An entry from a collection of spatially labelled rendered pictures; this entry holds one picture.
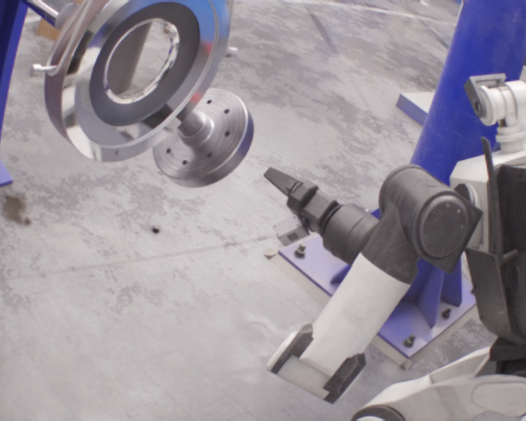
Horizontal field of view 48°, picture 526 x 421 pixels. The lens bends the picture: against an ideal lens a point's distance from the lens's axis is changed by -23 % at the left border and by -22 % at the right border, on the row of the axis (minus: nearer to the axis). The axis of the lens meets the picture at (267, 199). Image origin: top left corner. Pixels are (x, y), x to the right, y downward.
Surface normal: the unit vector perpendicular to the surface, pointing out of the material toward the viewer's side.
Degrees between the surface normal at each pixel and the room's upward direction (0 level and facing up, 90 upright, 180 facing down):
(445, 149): 90
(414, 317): 0
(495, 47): 90
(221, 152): 49
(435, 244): 72
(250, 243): 0
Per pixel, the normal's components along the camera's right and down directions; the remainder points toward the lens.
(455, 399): -0.80, 0.44
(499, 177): 0.22, 0.07
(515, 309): -0.95, 0.23
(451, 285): -0.37, 0.38
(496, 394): -0.62, 0.23
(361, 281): -0.54, -0.19
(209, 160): -0.34, -0.41
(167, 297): 0.30, -0.81
